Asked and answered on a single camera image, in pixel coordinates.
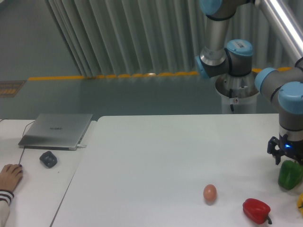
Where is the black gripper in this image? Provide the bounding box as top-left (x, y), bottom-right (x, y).
top-left (267, 134), bottom-right (303, 165)

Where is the green bell pepper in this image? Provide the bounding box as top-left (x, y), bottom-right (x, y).
top-left (278, 160), bottom-right (303, 190)

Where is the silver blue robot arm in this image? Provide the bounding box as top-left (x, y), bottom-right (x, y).
top-left (196, 0), bottom-right (303, 164)

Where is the striped sleeve forearm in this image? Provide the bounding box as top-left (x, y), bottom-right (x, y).
top-left (0, 190), bottom-right (14, 227)

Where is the person's hand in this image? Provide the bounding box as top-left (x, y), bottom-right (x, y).
top-left (0, 164), bottom-right (20, 192)

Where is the yellow bell pepper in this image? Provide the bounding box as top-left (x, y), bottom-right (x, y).
top-left (296, 193), bottom-right (303, 215)

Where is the red bell pepper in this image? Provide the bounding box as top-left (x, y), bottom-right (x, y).
top-left (242, 198), bottom-right (272, 225)

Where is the brown egg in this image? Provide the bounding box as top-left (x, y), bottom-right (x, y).
top-left (203, 184), bottom-right (217, 202)

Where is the grey corrugated curtain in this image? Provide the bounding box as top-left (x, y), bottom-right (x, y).
top-left (44, 0), bottom-right (303, 78)

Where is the silver laptop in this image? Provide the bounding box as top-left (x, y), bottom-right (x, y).
top-left (18, 113), bottom-right (93, 150)

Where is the small black device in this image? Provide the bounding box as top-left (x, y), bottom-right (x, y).
top-left (39, 151), bottom-right (58, 168)

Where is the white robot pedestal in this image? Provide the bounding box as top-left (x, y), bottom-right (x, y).
top-left (215, 71), bottom-right (259, 114)

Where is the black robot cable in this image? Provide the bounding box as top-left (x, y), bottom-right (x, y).
top-left (228, 88), bottom-right (235, 113)

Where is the black mouse cable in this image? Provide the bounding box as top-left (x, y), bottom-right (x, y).
top-left (16, 120), bottom-right (36, 165)

